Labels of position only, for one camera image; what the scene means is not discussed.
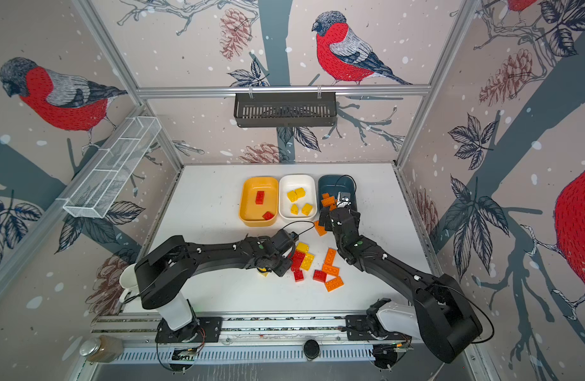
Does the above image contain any orange lego brick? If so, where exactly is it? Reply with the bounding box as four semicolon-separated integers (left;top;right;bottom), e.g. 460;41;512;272
324;248;337;266
314;221;327;237
324;277;345;292
322;264;340;277
321;193;335;207

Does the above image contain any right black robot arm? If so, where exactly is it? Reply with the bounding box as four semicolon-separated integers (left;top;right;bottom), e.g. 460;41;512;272
319;206;483;364

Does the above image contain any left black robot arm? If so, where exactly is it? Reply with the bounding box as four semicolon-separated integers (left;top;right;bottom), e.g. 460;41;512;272
133;229;299;344

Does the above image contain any dark teal plastic container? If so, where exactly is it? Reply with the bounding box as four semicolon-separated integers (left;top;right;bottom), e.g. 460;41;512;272
318;175;357;211

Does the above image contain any yellow plastic container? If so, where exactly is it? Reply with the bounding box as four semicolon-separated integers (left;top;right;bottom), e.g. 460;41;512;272
238;176;279;227

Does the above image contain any white plastic container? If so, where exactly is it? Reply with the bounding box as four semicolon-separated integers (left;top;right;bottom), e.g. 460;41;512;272
278;175;318;222

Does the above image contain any black round knob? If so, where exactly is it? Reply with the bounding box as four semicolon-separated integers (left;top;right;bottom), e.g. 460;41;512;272
303;339;320;361

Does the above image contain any small glass jar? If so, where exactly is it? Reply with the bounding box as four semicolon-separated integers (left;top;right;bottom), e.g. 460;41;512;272
79;335;123;363

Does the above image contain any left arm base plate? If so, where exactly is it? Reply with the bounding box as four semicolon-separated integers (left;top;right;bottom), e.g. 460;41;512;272
155;317;223;344

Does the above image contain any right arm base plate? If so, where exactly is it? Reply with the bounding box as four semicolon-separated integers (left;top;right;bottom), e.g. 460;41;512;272
340;314;411;341

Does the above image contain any black wire hanging basket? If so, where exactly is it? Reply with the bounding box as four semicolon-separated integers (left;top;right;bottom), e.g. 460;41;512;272
233;91;338;129

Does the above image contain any white mesh wire tray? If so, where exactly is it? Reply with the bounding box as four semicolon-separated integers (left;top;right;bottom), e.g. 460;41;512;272
63;116;162;218

